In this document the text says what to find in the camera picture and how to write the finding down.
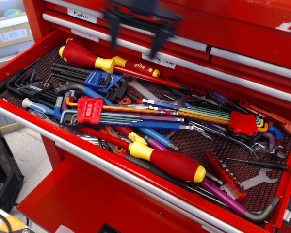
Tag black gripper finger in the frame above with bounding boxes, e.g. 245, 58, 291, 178
150, 25, 172, 56
109, 17, 121, 50

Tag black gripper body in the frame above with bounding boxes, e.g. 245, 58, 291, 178
103, 0, 182, 33

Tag red bit holder with bits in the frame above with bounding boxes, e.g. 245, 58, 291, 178
205, 150, 247, 202

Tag blue holder black hex keys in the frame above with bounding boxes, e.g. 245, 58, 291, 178
51, 63, 128, 102

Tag red holder coloured hex keys left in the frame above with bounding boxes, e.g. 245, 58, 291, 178
61, 97, 194, 130

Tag red holder coloured hex keys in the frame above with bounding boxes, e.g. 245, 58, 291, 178
61, 97, 194, 130
142, 99, 269, 138

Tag red holder coloured hex keys right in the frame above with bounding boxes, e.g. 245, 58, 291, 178
142, 99, 269, 138

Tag white cutting tools label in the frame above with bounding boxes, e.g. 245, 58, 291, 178
142, 53, 176, 69

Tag white markers label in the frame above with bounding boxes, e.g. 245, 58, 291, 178
67, 8, 97, 24

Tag red wiha screwdriver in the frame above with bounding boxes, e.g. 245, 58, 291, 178
113, 55, 209, 96

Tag large red yellow screwdriver rear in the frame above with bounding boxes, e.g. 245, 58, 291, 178
59, 38, 115, 73

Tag large red yellow screwdriver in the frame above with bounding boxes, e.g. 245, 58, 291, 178
79, 127, 206, 183
59, 38, 115, 73

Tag red metal tool chest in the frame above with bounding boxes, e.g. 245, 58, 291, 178
24, 0, 291, 233

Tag large blue hex key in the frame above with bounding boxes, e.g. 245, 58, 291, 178
54, 82, 179, 152

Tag cardboard box with label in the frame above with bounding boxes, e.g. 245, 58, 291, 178
0, 22, 33, 48

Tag black torx key set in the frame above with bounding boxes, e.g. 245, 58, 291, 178
5, 69, 61, 109

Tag open red tool drawer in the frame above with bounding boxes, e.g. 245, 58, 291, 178
0, 30, 291, 233

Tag large red yellow screwdriver front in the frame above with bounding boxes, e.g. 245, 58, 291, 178
79, 127, 206, 183

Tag black red mesh drawer liner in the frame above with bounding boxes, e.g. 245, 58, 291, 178
0, 43, 291, 229

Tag chrome adjustable wrench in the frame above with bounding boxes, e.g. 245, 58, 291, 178
189, 120, 268, 160

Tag orange flat wrench tool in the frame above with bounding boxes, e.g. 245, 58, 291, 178
239, 100, 291, 135

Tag large purple hex key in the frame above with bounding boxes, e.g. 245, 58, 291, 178
200, 178, 279, 223

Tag small black precision screwdriver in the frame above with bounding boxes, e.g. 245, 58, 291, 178
227, 158, 289, 171

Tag flat silver open wrench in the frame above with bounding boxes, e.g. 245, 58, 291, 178
220, 168, 278, 202

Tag black computer case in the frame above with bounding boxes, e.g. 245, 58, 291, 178
0, 130, 24, 212

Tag orange object bottom left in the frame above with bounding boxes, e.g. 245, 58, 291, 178
0, 216, 26, 233

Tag purple handle screwdriver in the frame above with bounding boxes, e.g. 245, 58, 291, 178
208, 89, 235, 107

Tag blue white handle screwdriver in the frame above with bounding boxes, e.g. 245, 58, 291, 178
22, 98, 55, 116

